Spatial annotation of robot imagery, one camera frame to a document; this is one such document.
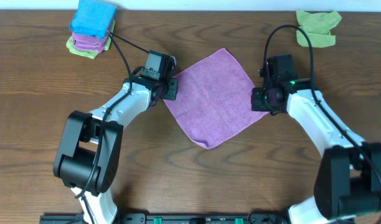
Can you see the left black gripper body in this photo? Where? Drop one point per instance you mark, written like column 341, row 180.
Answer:
column 171, row 89

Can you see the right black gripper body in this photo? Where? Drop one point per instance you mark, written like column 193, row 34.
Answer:
column 259, row 99

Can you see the purple microfibre cloth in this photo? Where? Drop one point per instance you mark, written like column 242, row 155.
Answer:
column 213, row 102

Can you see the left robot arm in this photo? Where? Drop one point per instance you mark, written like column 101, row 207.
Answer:
column 89, row 150

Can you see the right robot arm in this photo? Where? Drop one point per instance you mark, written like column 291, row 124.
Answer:
column 348, row 182

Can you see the crumpled green cloth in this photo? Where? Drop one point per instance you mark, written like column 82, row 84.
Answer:
column 317, row 27

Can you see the folded purple cloth in stack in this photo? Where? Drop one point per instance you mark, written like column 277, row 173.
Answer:
column 89, row 43

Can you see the folded blue cloth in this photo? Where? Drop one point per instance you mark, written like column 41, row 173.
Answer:
column 93, row 18

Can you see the folded green cloth in stack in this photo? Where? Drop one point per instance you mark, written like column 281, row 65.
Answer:
column 84, row 52

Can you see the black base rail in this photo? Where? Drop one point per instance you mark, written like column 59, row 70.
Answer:
column 141, row 218

